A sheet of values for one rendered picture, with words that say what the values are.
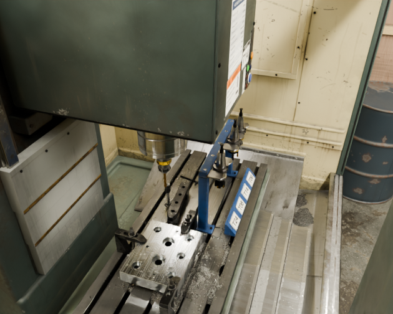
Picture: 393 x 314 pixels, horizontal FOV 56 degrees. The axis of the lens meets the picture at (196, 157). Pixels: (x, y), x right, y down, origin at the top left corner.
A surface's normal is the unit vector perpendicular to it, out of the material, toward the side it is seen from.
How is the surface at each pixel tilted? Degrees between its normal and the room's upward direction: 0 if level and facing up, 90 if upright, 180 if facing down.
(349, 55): 90
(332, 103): 90
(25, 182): 90
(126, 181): 0
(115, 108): 90
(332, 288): 0
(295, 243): 8
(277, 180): 24
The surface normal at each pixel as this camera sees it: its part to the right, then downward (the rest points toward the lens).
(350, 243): 0.00, -0.83
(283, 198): -0.13, -0.55
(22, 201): 0.95, 0.18
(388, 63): -0.32, 0.54
